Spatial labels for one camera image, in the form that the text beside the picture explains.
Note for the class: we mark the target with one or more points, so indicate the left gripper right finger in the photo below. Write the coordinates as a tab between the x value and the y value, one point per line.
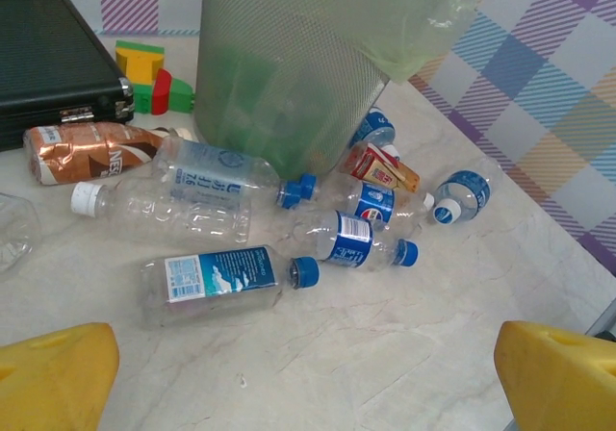
563	383

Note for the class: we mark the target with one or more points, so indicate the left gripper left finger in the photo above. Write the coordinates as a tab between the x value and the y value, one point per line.
53	378

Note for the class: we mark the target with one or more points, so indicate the clear bottle light blue cap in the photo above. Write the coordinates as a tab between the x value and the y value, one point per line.
17	229

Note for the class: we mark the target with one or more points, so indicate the clear unlabelled bottle white cap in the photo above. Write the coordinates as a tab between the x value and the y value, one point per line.
144	214

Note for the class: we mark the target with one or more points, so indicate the clear bottle mountain print label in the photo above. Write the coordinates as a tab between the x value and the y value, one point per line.
216	282

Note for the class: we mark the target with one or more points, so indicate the small bottle printed white cap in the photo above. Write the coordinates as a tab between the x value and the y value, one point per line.
464	190

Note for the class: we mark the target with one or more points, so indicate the copper Nescafe bottle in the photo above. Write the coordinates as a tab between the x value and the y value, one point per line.
86	152

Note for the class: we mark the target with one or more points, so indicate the clear bottle dark blue label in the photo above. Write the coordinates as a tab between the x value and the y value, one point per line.
351	238

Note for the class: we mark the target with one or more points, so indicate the clear bottle pale blue label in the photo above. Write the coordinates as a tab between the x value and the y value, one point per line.
212	171

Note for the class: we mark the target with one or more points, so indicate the clear Pepsi label bottle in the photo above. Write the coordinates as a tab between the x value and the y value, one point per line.
375	200

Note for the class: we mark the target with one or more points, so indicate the red yellow juice carton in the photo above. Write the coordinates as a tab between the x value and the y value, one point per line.
380	171

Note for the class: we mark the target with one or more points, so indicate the mesh waste bin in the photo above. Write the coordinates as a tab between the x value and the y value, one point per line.
313	89

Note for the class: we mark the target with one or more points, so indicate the small bottle blue label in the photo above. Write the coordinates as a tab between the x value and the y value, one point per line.
373	128

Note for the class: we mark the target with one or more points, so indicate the black hard case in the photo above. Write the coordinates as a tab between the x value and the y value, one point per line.
48	56

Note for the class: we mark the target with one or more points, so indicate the colourful toy block stack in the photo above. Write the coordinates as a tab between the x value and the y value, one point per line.
139	65

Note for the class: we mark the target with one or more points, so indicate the aluminium frame floor rail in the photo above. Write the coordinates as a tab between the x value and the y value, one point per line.
604	322

